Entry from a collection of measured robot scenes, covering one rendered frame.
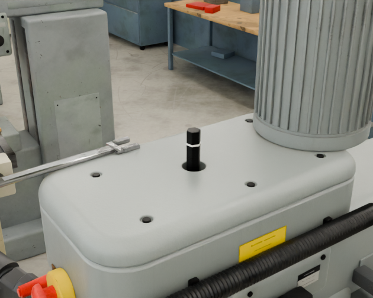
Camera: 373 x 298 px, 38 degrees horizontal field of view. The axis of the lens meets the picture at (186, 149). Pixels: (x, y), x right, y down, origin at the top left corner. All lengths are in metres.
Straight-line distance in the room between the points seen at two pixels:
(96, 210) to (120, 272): 0.10
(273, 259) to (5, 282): 0.60
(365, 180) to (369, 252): 0.14
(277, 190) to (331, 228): 0.12
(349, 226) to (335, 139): 0.14
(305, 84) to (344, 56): 0.07
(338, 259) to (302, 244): 0.21
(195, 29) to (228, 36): 0.77
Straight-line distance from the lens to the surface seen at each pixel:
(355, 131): 0.92
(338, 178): 0.87
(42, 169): 0.84
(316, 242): 0.84
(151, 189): 0.77
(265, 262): 0.78
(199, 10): 6.76
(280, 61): 0.87
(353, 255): 1.06
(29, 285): 0.92
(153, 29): 8.31
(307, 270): 0.95
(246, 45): 7.29
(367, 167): 1.16
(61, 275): 0.80
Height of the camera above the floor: 2.28
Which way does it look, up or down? 26 degrees down
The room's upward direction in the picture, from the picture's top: straight up
